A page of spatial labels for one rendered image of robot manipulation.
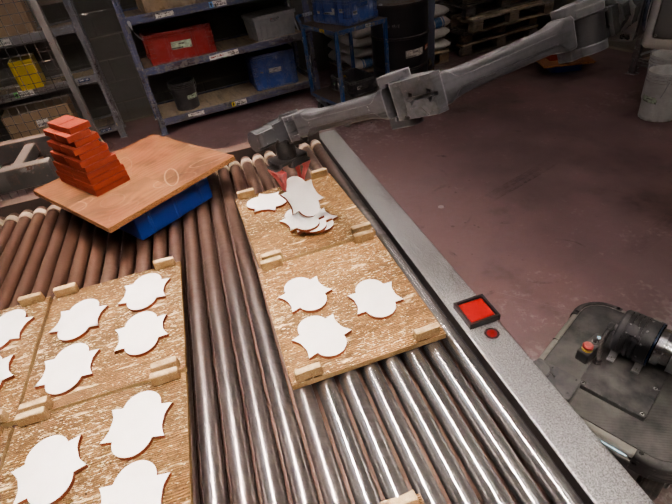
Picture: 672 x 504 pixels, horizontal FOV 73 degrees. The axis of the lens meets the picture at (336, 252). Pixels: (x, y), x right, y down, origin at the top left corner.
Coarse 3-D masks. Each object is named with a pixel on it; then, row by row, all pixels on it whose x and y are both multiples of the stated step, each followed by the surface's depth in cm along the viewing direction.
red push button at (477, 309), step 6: (474, 300) 106; (480, 300) 106; (462, 306) 105; (468, 306) 105; (474, 306) 105; (480, 306) 104; (486, 306) 104; (468, 312) 103; (474, 312) 103; (480, 312) 103; (486, 312) 103; (492, 312) 103; (468, 318) 102; (474, 318) 102; (480, 318) 102
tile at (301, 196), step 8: (296, 176) 137; (288, 184) 135; (296, 184) 136; (304, 184) 137; (288, 192) 134; (296, 192) 135; (304, 192) 136; (312, 192) 138; (288, 200) 134; (296, 200) 135; (304, 200) 136; (312, 200) 137; (296, 208) 134; (304, 208) 135; (312, 208) 136; (304, 216) 135; (312, 216) 136
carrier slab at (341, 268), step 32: (320, 256) 125; (352, 256) 124; (384, 256) 122; (352, 288) 114; (288, 320) 107; (352, 320) 105; (384, 320) 104; (416, 320) 103; (288, 352) 100; (352, 352) 98; (384, 352) 96
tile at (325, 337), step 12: (300, 324) 105; (312, 324) 104; (324, 324) 104; (336, 324) 103; (300, 336) 102; (312, 336) 101; (324, 336) 101; (336, 336) 100; (312, 348) 98; (324, 348) 98; (336, 348) 98
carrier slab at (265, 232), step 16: (272, 192) 157; (320, 192) 153; (336, 192) 152; (240, 208) 151; (288, 208) 147; (336, 208) 144; (352, 208) 143; (256, 224) 142; (272, 224) 141; (336, 224) 137; (352, 224) 136; (256, 240) 135; (272, 240) 134; (288, 240) 133; (304, 240) 132; (320, 240) 131; (336, 240) 130; (352, 240) 131; (256, 256) 129; (288, 256) 127
